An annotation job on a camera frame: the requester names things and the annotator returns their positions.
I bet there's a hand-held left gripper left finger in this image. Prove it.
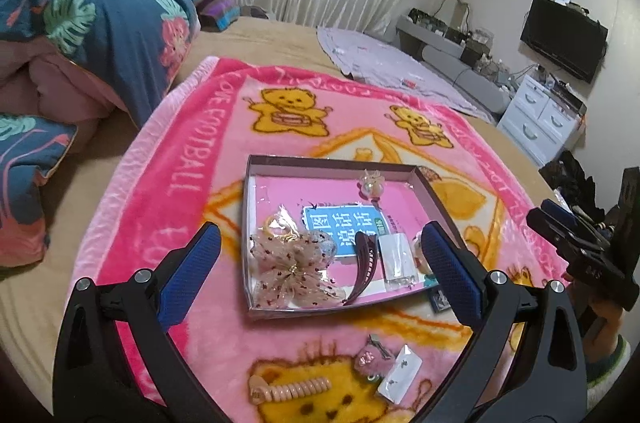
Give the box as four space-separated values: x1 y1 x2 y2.
52 221 223 423

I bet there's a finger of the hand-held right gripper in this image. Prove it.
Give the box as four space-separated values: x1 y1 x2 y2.
526 207 598 265
541 199 603 236

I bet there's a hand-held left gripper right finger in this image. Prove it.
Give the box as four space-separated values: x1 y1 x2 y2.
421 221 587 423

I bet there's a brown snap hair clip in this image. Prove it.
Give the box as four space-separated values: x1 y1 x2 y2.
345 234 378 304

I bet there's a yellow hair tie packet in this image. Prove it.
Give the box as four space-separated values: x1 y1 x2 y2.
257 203 306 241

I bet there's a beige lace bow hair clip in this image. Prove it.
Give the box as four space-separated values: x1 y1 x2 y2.
249 230 347 310

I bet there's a pearl hair ornament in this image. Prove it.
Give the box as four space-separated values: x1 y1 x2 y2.
357 169 388 208

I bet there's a shallow cardboard box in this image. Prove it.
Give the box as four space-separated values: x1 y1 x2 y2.
241 154 471 321

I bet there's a person's right forearm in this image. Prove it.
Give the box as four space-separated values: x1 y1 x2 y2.
585 334 632 396

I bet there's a person's right hand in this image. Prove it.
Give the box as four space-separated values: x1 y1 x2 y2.
587 288 626 340

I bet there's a small dark card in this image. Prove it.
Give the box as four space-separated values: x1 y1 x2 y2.
429 288 453 314

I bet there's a dark clothes pile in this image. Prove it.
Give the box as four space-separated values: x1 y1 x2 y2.
540 150 626 224

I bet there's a pink bear printed blanket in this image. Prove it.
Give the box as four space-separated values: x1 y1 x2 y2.
70 55 573 423

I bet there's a white drawer cabinet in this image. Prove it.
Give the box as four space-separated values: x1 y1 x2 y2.
497 73 587 168

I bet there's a white earring card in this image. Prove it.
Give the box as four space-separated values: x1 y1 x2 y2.
377 344 423 404

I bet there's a pink fuzzy hair clip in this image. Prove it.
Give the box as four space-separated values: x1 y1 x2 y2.
352 334 393 381

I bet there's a grey bench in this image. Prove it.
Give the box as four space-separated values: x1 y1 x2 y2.
395 14 513 116

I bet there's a beige spiral hair clip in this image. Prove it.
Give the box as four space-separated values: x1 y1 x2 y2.
248 375 332 405

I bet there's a black flat television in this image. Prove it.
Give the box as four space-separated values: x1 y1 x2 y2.
520 0 610 84

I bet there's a light purple sheet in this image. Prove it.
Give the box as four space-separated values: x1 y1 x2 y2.
316 26 496 124

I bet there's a blue floral quilt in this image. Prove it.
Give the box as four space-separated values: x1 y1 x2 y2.
0 0 201 269

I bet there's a purple striped cloth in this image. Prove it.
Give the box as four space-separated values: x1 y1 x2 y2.
195 0 241 32

